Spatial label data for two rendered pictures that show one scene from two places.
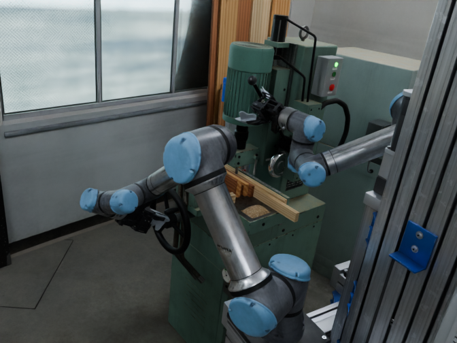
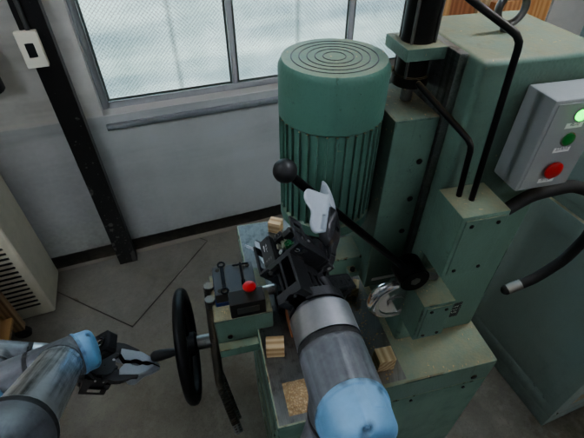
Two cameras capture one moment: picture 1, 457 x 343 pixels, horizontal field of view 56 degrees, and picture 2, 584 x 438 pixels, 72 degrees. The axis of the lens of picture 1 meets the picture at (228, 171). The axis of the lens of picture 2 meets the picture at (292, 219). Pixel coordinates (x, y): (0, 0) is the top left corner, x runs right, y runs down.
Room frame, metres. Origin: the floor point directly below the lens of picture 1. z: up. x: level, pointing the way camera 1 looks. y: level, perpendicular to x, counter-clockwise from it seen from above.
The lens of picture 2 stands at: (1.15, -0.27, 1.73)
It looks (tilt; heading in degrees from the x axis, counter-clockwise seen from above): 42 degrees down; 28
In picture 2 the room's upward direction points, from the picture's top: straight up
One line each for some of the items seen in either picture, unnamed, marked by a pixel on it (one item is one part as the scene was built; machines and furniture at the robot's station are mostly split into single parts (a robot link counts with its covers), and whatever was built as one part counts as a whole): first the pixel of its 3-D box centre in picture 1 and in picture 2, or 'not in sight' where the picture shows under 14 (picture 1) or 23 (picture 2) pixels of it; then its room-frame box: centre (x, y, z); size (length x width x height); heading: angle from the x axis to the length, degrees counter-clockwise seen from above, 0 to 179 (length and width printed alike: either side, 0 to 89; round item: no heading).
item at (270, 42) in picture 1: (278, 37); (421, 28); (1.82, -0.14, 1.54); 0.08 x 0.08 x 0.17; 42
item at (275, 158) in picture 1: (279, 164); (393, 297); (1.72, -0.22, 1.02); 0.12 x 0.03 x 0.12; 132
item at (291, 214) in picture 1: (250, 188); not in sight; (1.65, -0.10, 0.92); 0.54 x 0.02 x 0.04; 42
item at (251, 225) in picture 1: (213, 193); (275, 308); (1.67, 0.05, 0.87); 0.61 x 0.30 x 0.06; 42
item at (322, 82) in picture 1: (327, 75); (548, 136); (1.84, -0.37, 1.40); 0.10 x 0.06 x 0.16; 132
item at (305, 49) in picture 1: (288, 120); (447, 200); (1.92, -0.25, 1.16); 0.22 x 0.22 x 0.72; 42
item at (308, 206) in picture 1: (251, 205); (356, 320); (1.81, -0.13, 0.76); 0.57 x 0.45 x 0.09; 132
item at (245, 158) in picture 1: (242, 156); (328, 262); (1.74, -0.05, 1.03); 0.14 x 0.07 x 0.09; 132
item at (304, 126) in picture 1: (306, 126); (345, 393); (1.34, -0.23, 1.32); 0.11 x 0.08 x 0.09; 42
